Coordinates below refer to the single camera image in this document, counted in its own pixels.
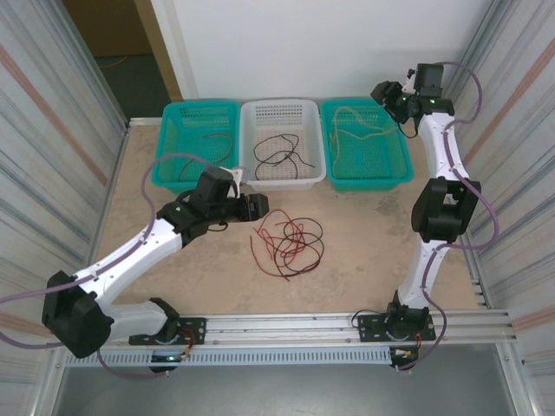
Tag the teal plastic basket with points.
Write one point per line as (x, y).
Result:
(195, 121)
(373, 164)

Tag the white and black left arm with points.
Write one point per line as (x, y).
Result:
(126, 260)

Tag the white plastic basket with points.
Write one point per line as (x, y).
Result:
(295, 117)

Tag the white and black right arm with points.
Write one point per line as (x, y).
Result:
(438, 147)

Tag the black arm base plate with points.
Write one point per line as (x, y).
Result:
(195, 329)
(368, 327)

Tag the black controller board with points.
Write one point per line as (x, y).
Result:
(167, 359)
(401, 353)

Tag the beige door frame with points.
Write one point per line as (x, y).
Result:
(160, 52)

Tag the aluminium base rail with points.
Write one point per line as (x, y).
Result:
(282, 325)

